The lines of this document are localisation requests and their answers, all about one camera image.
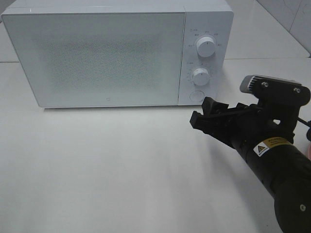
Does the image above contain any lower white timer knob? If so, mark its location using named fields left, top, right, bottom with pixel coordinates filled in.
left=192, top=68, right=210, bottom=86

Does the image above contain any upper white power knob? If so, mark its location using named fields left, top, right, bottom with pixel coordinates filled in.
left=196, top=35, right=216, bottom=58

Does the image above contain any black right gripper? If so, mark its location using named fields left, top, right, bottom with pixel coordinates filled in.
left=190, top=97, right=300, bottom=155

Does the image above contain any pink round plate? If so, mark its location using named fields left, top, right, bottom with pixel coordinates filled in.
left=306, top=143, right=311, bottom=160

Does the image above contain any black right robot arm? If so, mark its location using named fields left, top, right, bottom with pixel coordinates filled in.
left=190, top=97, right=311, bottom=233

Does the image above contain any white microwave door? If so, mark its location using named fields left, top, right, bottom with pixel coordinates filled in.
left=3, top=13, right=185, bottom=108

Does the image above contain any black camera cable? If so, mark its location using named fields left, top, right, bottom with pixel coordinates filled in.
left=297, top=116, right=311, bottom=141

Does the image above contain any white microwave oven body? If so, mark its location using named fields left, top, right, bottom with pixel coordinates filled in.
left=1, top=0, right=234, bottom=107

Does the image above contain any round white door button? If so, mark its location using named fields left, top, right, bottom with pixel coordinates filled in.
left=190, top=90, right=205, bottom=102

